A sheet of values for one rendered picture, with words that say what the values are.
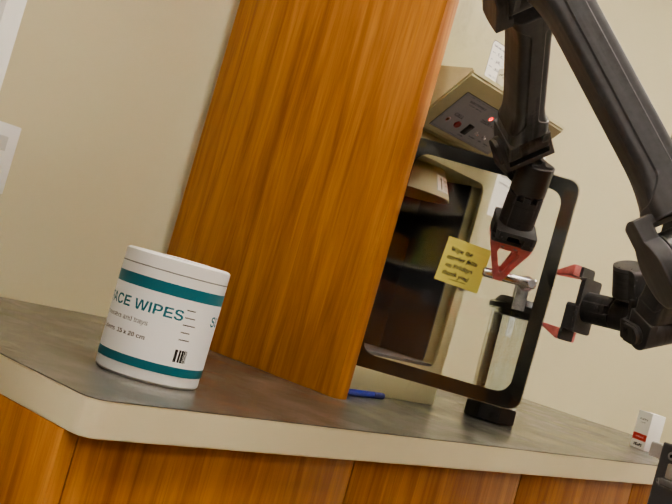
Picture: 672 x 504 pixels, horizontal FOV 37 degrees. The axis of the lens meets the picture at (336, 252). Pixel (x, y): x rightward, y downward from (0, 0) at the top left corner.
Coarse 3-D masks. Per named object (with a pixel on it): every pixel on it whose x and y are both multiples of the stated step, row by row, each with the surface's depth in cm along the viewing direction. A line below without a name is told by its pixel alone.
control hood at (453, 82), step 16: (448, 80) 166; (464, 80) 165; (480, 80) 166; (432, 96) 168; (448, 96) 167; (480, 96) 170; (496, 96) 171; (432, 112) 169; (432, 128) 173; (560, 128) 187; (464, 144) 180
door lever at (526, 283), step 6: (486, 270) 165; (498, 270) 165; (486, 276) 165; (492, 276) 165; (510, 276) 165; (516, 276) 165; (522, 276) 165; (528, 276) 169; (510, 282) 165; (516, 282) 165; (522, 282) 165; (528, 282) 164; (534, 282) 164; (522, 288) 169; (528, 288) 169; (534, 288) 165
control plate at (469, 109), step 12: (468, 96) 169; (456, 108) 170; (468, 108) 171; (480, 108) 173; (492, 108) 174; (432, 120) 171; (444, 120) 172; (456, 120) 173; (468, 120) 174; (480, 120) 176; (492, 120) 177; (456, 132) 176; (468, 132) 177; (480, 132) 179; (492, 132) 180; (480, 144) 182
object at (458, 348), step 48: (432, 144) 170; (432, 192) 170; (480, 192) 170; (576, 192) 170; (432, 240) 170; (480, 240) 170; (384, 288) 170; (432, 288) 170; (480, 288) 170; (384, 336) 169; (432, 336) 169; (480, 336) 169; (528, 336) 169; (432, 384) 169; (480, 384) 169
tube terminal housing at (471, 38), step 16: (464, 0) 177; (480, 0) 181; (464, 16) 178; (480, 16) 182; (464, 32) 179; (480, 32) 183; (448, 48) 177; (464, 48) 180; (480, 48) 183; (448, 64) 177; (464, 64) 181; (480, 64) 184; (448, 144) 182; (352, 384) 175; (368, 384) 178; (384, 384) 181; (400, 384) 185; (416, 384) 188; (416, 400) 189; (432, 400) 193
